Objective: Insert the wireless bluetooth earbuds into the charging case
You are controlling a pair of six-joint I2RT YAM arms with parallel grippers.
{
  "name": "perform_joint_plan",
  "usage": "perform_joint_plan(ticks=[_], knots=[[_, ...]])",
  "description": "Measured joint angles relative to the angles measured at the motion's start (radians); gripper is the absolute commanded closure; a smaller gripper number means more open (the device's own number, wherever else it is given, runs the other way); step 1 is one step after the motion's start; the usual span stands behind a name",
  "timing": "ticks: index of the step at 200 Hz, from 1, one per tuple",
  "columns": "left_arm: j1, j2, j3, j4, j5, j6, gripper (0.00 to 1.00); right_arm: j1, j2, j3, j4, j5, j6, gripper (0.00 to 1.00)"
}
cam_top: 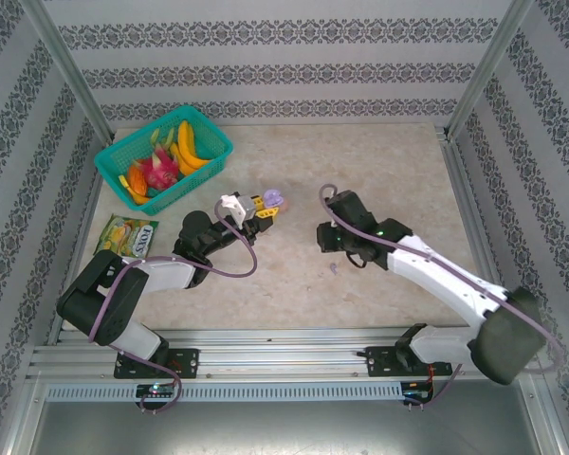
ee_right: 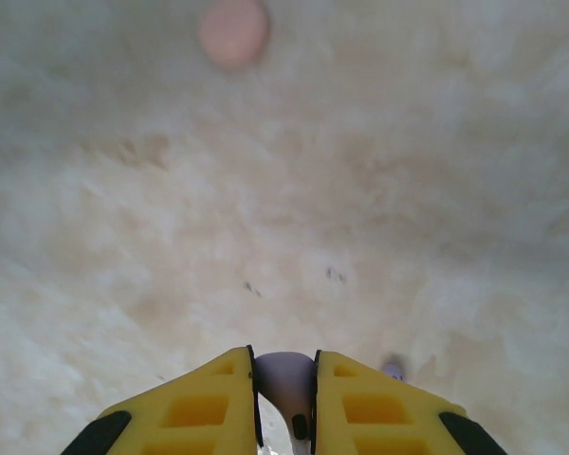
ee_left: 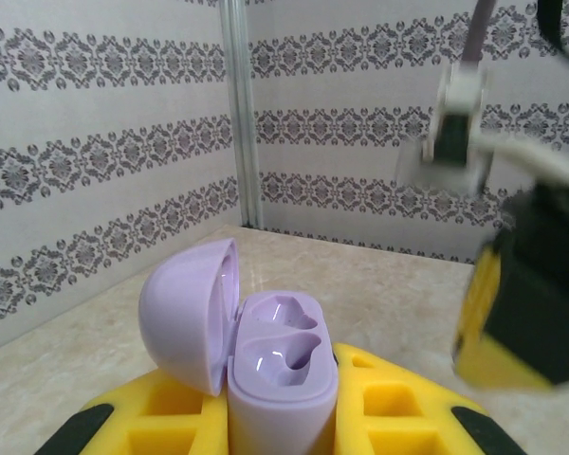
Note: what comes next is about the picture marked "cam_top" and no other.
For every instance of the yellow curved fruit piece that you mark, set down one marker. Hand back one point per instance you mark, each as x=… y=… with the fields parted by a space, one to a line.
x=140 y=199

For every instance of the green candy bag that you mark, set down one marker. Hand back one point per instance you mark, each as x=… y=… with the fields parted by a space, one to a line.
x=123 y=237

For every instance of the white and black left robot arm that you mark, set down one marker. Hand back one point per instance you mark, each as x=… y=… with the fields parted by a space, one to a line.
x=161 y=272

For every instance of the yellow banana bunch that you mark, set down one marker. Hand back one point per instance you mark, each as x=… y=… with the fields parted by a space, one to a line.
x=185 y=142

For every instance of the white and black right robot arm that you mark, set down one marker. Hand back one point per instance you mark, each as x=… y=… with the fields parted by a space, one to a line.
x=436 y=275

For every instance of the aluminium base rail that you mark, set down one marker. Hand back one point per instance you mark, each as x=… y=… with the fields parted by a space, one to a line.
x=284 y=353

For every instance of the aluminium side rail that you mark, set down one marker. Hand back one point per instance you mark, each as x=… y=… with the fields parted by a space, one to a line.
x=78 y=237
x=478 y=237

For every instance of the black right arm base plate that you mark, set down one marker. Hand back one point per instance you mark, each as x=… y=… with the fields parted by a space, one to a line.
x=374 y=362

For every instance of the aluminium frame post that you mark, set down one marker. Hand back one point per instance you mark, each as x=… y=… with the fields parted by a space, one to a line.
x=67 y=66
x=488 y=66

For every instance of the pink dragon fruit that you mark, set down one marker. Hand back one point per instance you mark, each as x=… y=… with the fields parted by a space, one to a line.
x=159 y=170

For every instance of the teal plastic basket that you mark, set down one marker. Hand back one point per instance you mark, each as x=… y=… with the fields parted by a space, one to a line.
x=208 y=137

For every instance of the small circuit board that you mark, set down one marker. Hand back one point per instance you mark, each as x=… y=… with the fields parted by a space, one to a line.
x=417 y=392
x=156 y=390

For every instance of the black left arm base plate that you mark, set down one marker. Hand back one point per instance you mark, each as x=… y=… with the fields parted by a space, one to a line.
x=187 y=362

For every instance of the purple earbud charging case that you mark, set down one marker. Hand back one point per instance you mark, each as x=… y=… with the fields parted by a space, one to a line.
x=272 y=198

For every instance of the orange toy fruit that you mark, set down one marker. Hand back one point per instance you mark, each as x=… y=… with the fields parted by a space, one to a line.
x=136 y=179

